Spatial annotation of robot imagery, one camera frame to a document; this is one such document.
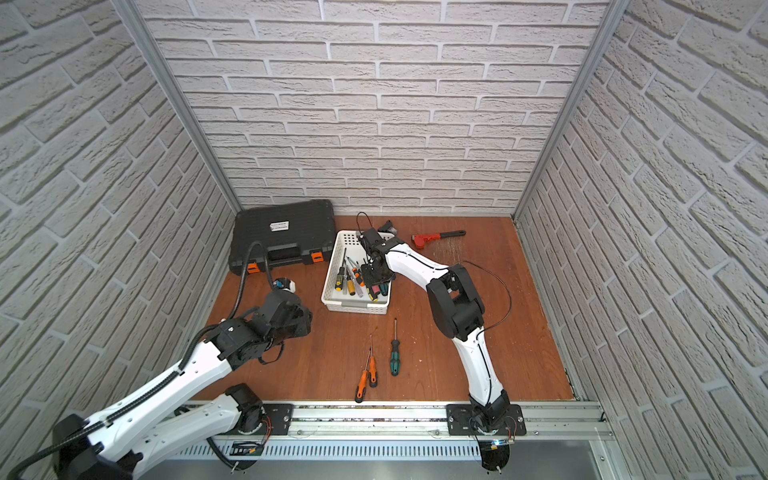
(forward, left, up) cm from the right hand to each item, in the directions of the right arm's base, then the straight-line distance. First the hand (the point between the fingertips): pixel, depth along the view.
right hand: (372, 278), depth 96 cm
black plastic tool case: (+22, +27, +1) cm, 35 cm away
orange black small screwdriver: (+3, +5, -3) cm, 6 cm away
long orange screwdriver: (-35, +5, -2) cm, 35 cm away
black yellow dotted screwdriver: (+1, +11, -1) cm, 11 cm away
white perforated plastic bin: (-1, +10, -3) cm, 10 cm away
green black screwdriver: (-25, -5, -3) cm, 26 cm away
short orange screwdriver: (-30, +1, -2) cm, 30 cm away
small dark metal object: (+24, -7, -2) cm, 26 cm away
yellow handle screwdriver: (0, +7, -2) cm, 7 cm away
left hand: (-15, +17, +9) cm, 25 cm away
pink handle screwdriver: (-5, -1, +1) cm, 5 cm away
